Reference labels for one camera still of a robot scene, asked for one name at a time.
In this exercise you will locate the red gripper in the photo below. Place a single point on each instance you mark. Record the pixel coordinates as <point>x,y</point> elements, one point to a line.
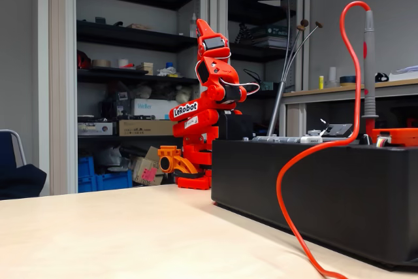
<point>214,44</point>

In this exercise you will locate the grey metal hinged lid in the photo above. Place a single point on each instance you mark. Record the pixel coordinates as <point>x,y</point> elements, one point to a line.
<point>277,139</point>

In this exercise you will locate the grey test probe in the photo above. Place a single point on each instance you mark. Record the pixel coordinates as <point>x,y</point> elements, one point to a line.
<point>370,70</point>

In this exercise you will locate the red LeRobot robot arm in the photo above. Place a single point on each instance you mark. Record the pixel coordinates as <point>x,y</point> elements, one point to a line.
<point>210,119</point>

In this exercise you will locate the clear plastic bottle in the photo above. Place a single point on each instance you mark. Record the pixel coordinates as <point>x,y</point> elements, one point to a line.
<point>193,30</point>

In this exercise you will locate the grey cabinet black shelves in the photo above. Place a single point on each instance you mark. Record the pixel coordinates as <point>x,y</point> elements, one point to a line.
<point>222,4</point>
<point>130,35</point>

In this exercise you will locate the black flexible tripod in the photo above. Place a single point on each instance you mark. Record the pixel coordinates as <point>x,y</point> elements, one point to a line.
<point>243,32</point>

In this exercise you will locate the white rag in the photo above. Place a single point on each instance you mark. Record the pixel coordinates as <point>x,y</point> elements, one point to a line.
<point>167,71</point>

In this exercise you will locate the flat beige item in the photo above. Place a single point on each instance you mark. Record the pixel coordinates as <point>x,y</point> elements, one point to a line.
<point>138,26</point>

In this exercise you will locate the stack of books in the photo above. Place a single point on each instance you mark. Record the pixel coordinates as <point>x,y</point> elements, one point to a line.
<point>271,39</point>

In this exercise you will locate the white rounded object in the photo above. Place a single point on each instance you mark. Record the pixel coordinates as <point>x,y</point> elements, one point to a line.
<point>183,94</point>

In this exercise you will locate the small wooden box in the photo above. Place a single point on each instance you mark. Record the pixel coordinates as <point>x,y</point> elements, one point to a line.
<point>145,68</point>

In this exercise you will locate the green electronic device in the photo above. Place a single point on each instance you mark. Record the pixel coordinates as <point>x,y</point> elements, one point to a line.
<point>267,86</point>

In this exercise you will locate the white tape roll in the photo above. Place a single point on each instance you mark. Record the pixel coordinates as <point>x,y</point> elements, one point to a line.
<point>123,62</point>

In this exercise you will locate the white Weller box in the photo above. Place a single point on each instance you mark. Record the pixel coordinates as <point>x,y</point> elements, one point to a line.
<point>147,107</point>

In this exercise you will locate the grey stand brown-tipped stems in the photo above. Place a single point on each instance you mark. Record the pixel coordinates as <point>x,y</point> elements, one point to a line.
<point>276,109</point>

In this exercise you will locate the beige tape roll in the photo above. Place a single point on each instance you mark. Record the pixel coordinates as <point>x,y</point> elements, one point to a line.
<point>101,63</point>

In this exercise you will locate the long brown cardboard box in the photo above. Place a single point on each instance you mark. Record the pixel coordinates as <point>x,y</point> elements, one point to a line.
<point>143,127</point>

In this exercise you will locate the red tool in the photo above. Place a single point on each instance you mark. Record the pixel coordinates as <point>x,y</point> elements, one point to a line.
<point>83,61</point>

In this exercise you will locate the yellow tube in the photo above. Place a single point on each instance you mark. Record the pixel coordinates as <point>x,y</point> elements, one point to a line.
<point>321,83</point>

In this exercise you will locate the small cardboard box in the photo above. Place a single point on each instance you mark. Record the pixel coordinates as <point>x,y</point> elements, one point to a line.
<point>153,154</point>

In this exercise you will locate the orange printed part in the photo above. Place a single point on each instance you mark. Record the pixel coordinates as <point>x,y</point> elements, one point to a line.
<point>183,164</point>

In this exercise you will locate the white cup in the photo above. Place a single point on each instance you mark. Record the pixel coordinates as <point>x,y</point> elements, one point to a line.
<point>332,78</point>

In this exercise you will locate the grey printed carton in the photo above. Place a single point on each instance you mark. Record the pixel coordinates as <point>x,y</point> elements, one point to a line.
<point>94,128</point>

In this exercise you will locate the dark tape roll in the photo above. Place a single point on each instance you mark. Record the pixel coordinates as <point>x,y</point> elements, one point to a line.
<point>347,80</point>

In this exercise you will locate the cardboard box pink sticker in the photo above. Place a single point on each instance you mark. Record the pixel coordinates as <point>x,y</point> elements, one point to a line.
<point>140,168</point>

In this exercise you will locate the white sensor block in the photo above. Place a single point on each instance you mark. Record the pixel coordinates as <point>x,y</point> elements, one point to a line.
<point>311,140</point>

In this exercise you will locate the sideboard with wooden top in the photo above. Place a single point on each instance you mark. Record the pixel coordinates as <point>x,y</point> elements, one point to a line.
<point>349,92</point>

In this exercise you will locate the blue plastic crate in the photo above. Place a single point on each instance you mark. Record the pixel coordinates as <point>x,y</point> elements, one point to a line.
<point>85,168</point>
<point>114,181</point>

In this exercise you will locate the black and white object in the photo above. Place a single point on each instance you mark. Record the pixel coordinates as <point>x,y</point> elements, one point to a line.
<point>381,77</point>

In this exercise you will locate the slider with black knob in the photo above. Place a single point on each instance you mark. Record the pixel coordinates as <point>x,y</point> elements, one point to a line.
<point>366,140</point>

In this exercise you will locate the stack of papers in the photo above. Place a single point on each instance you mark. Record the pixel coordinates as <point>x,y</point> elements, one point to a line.
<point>406,71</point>

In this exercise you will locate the multicolour ribbon connector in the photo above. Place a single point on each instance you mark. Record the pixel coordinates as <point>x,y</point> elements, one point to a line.
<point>382,141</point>

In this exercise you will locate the black task box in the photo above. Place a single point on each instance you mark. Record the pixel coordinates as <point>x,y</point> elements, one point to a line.
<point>343,194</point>

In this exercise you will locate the blue chair metal frame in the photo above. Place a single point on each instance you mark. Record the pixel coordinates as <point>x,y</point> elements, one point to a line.
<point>6,151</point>

